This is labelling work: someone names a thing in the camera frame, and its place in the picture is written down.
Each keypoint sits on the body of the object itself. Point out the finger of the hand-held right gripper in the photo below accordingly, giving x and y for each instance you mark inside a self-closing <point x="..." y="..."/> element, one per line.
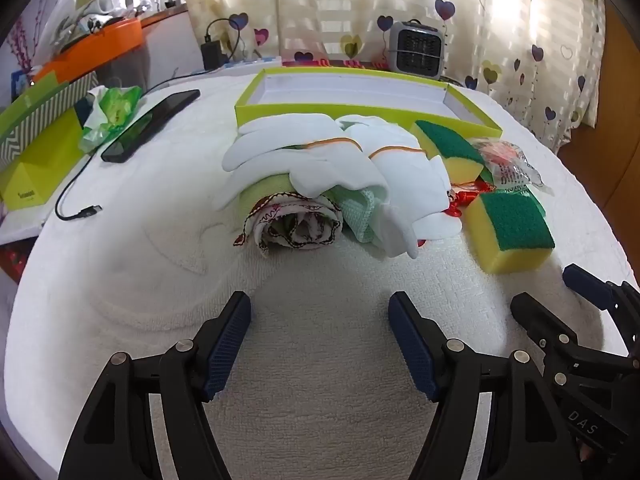
<point x="585" y="282"/>
<point x="542" y="322"/>

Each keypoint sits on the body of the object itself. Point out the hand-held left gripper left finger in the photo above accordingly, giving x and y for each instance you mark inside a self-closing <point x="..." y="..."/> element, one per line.
<point x="227" y="350"/>

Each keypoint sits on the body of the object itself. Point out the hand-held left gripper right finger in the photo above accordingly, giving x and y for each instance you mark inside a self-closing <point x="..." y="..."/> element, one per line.
<point x="412" y="350"/>

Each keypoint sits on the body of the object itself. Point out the yellow green sponge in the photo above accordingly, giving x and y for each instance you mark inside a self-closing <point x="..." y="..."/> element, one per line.
<point x="450" y="145"/>
<point x="510" y="230"/>

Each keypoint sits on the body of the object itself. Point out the clear printed plastic bag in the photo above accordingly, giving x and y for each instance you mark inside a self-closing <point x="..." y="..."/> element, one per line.
<point x="510" y="165"/>

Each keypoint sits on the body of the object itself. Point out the embroidered white cloth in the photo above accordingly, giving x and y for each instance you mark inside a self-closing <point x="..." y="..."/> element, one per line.
<point x="295" y="225"/>

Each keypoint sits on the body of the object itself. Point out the red tassel ornament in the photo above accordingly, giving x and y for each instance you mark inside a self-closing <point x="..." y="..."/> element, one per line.
<point x="462" y="200"/>

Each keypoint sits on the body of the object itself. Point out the mint green cloth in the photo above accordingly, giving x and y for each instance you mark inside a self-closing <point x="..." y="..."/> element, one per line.
<point x="361" y="212"/>

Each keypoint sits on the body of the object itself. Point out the light green towel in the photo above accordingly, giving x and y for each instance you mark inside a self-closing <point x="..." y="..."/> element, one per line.
<point x="262" y="195"/>

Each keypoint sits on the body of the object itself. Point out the lime green shallow box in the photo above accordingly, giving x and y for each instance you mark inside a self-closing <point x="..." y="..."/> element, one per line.
<point x="365" y="95"/>

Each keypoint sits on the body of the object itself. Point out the brown wooden cabinet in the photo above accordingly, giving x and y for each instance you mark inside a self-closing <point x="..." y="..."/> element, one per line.
<point x="622" y="110"/>

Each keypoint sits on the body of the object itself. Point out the black smartphone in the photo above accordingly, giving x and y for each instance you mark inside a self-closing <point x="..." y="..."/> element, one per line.
<point x="150" y="125"/>

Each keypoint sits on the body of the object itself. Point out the lime green carton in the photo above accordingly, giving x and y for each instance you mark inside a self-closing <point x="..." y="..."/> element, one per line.
<point x="37" y="165"/>

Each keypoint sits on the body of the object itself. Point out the green white plastic bag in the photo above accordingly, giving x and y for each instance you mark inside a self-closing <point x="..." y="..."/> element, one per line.
<point x="110" y="110"/>

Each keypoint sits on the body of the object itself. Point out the grey space heater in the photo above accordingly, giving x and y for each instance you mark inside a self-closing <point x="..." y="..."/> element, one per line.
<point x="417" y="50"/>

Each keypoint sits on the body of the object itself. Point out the white blue power strip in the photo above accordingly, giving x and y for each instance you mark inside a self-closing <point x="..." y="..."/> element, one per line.
<point x="252" y="62"/>

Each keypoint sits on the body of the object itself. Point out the black charger adapter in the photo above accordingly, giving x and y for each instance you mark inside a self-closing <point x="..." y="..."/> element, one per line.
<point x="212" y="55"/>

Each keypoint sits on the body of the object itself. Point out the red green plaid cloth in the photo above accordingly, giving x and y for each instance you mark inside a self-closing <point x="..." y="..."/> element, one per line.
<point x="340" y="63"/>

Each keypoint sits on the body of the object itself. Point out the grey chevron patterned box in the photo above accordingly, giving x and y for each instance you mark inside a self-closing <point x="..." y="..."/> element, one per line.
<point x="45" y="110"/>

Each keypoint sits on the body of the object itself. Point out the orange plastic tray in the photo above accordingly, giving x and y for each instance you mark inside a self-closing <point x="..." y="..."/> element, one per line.
<point x="95" y="45"/>

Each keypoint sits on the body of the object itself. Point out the heart print curtain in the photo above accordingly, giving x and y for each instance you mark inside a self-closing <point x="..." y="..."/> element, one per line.
<point x="325" y="10"/>

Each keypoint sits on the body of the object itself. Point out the white grey bundle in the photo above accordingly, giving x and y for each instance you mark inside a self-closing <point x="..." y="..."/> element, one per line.
<point x="80" y="10"/>

